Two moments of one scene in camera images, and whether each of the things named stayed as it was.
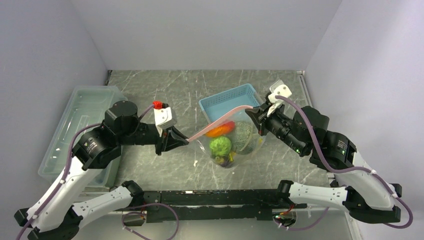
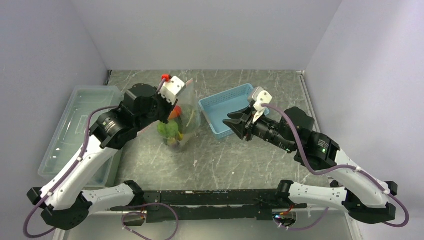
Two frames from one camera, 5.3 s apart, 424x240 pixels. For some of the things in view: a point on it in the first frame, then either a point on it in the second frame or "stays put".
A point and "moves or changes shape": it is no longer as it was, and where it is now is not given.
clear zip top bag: [231, 140] → [183, 121]
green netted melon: [244, 141] → [189, 117]
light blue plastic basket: [217, 105] stays put
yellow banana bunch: [230, 158] moves or changes shape
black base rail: [248, 204] stays put
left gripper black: [172, 138] → [170, 108]
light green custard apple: [220, 146] moves or changes shape
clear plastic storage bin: [86, 106] stays put
